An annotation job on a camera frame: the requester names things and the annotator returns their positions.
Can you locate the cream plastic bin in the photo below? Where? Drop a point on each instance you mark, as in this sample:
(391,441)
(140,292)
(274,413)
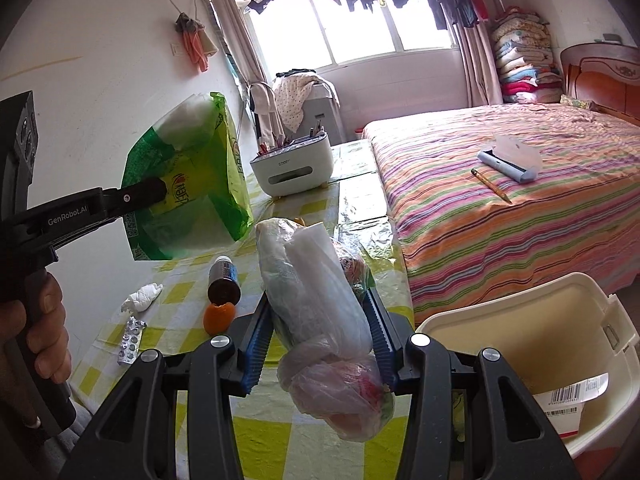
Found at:
(525,340)

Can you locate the small dark box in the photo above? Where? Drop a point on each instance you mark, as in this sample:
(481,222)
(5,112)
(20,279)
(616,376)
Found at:
(609,38)

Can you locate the person's left hand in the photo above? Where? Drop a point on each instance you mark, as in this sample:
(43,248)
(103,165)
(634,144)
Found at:
(55,330)

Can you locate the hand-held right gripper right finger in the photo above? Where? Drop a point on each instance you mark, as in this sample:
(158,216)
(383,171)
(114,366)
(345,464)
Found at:
(380,340)

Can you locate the orange bottle cap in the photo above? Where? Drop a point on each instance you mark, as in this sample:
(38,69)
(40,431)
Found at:
(217,320)

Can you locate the window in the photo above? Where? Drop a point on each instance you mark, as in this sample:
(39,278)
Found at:
(360,30)

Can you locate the white tissue box organizer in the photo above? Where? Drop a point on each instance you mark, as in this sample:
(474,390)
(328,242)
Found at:
(295,170)

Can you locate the wooden headboard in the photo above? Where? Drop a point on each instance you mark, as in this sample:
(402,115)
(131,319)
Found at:
(600,80)

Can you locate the grey pencil case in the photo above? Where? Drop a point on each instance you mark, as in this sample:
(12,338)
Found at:
(505,162)

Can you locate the wooden pencil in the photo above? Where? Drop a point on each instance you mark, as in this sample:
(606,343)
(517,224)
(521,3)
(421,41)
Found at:
(492,186)

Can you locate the green plastic bag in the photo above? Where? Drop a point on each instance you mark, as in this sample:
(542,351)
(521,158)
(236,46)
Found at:
(200,195)

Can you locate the floral pillow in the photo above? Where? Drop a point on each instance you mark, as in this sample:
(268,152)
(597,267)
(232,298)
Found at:
(577,102)

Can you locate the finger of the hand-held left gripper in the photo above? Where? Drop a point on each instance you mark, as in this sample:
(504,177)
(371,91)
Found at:
(140,195)

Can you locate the beige curtain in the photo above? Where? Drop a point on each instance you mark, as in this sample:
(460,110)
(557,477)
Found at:
(235,25)
(480,70)

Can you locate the white barcode label paper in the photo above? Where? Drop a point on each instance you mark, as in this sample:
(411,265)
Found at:
(565,400)

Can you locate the bundle of pens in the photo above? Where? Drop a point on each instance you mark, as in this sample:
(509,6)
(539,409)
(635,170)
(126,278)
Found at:
(280,142)

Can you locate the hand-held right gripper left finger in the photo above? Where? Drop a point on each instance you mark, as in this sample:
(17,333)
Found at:
(255,355)

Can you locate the bed with striped sheet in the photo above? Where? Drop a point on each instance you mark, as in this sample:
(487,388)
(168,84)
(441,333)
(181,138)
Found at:
(475,240)

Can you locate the polka dot cloth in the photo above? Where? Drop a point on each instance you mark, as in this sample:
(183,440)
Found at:
(295,100)

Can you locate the white air cooler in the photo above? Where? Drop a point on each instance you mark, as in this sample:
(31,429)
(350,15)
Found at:
(327,117)

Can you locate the brown glass bottle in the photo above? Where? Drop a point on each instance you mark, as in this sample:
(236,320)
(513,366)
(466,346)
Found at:
(224,287)

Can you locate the silver pill blister pack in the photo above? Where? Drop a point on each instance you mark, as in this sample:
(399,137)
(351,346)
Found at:
(131,342)

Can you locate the orange cloth on hook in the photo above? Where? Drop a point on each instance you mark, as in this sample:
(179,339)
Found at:
(195,45)

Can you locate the clear plastic bag with scraps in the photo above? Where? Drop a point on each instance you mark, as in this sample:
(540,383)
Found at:
(320,310)

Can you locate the chair with pink cloth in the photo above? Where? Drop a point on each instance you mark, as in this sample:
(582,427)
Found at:
(265,115)

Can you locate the stack of folded quilts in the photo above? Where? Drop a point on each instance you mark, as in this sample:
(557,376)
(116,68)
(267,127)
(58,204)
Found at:
(525,60)

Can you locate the white tissue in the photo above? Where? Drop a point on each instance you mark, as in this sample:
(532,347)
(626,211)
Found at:
(142,299)

